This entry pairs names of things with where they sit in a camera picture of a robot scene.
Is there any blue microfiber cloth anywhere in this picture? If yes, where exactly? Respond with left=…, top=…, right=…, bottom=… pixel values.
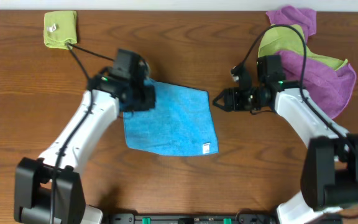
left=124, top=79, right=219, bottom=157

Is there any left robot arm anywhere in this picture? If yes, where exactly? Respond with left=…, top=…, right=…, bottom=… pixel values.
left=14, top=75, right=155, bottom=223

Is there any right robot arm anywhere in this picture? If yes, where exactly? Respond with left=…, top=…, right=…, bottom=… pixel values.
left=213, top=81, right=358, bottom=223

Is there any crumpled green cloth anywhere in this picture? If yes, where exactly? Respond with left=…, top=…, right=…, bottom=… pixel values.
left=258, top=27, right=348, bottom=70

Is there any large purple cloth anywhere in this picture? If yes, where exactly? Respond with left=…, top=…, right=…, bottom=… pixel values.
left=276, top=50, right=357, bottom=119

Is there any folded green cloth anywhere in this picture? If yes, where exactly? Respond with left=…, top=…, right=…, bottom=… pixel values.
left=44, top=11, right=77, bottom=50

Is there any upper purple cloth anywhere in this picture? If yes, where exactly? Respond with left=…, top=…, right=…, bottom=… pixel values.
left=266, top=6, right=317, bottom=40

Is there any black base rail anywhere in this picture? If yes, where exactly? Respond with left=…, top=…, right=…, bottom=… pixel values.
left=101, top=213, right=278, bottom=224

